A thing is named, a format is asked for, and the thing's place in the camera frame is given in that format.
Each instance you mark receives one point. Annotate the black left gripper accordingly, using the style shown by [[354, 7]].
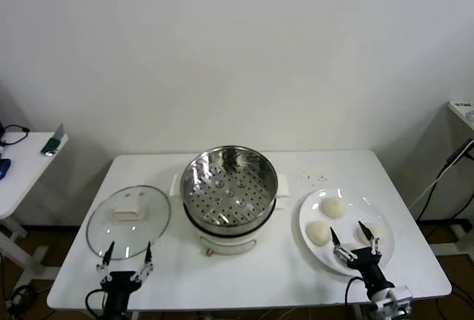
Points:
[[118, 286]]

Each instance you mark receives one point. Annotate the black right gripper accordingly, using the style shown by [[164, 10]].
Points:
[[370, 268]]

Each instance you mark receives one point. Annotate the perforated stainless steel steamer basket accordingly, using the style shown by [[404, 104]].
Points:
[[222, 194]]

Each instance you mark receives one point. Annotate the white round plate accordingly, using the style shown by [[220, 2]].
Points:
[[314, 253]]

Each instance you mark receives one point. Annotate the white electric cooking pot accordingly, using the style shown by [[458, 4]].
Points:
[[226, 244]]

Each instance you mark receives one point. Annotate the white side table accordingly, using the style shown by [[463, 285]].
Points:
[[26, 172]]

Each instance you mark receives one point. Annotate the green and silver tool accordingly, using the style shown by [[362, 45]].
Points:
[[52, 144]]

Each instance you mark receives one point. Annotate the blue object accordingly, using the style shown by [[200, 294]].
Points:
[[4, 168]]

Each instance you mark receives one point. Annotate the white table with label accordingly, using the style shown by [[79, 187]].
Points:
[[459, 110]]

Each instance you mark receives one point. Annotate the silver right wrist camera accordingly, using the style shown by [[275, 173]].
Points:
[[389, 298]]

